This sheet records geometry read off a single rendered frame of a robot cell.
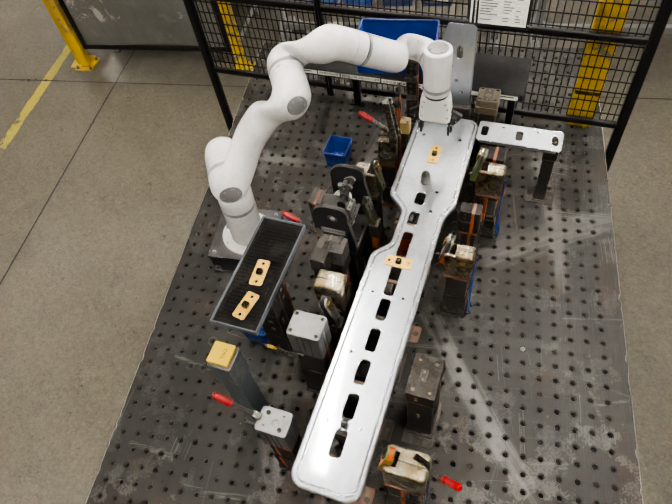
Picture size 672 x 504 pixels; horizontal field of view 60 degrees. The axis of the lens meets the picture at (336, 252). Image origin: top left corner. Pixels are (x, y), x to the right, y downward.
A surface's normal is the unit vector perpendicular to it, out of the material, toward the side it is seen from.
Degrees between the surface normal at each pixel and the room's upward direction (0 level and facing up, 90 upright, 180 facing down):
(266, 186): 0
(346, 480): 0
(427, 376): 0
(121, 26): 93
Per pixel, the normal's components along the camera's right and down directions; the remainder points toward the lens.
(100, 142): -0.11, -0.57
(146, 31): -0.10, 0.87
